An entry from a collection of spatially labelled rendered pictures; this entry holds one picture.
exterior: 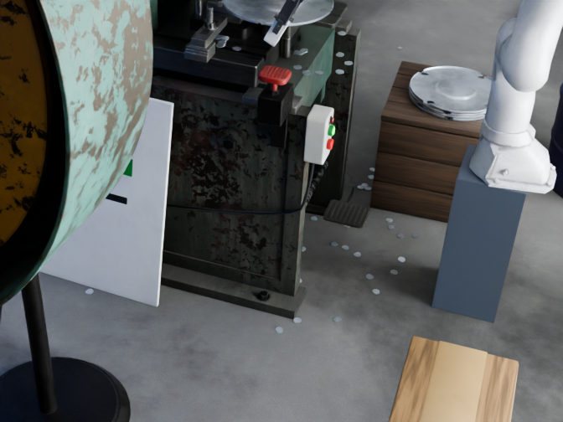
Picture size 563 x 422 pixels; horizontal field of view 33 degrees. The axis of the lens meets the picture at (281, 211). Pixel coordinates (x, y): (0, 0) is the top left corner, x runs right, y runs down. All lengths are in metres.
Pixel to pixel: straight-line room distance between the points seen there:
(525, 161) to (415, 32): 1.88
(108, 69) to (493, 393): 1.32
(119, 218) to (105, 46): 1.66
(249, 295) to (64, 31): 1.83
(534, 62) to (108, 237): 1.22
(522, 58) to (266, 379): 1.02
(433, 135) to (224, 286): 0.79
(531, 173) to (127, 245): 1.09
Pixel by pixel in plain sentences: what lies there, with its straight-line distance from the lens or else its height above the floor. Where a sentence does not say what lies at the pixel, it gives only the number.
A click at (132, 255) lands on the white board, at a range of 2.63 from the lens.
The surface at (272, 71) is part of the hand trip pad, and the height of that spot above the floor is 0.76.
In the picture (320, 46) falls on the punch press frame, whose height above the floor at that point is 0.65.
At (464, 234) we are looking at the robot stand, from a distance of 2.55.
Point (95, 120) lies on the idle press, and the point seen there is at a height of 1.30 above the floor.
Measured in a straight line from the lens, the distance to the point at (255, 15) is 2.42.
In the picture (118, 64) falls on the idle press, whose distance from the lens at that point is 0.99.
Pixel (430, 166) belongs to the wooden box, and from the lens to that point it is 2.94.
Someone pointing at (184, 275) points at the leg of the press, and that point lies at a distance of 2.72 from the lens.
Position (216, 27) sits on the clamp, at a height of 0.75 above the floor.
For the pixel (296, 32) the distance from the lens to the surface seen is 2.52.
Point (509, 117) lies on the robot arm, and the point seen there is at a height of 0.64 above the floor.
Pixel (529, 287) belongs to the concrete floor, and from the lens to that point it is 2.88.
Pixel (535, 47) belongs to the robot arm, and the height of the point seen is 0.85.
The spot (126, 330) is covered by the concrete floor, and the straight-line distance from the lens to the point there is 2.60.
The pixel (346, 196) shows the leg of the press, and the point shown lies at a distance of 3.06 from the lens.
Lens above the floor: 1.80
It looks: 37 degrees down
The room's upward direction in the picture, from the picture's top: 3 degrees clockwise
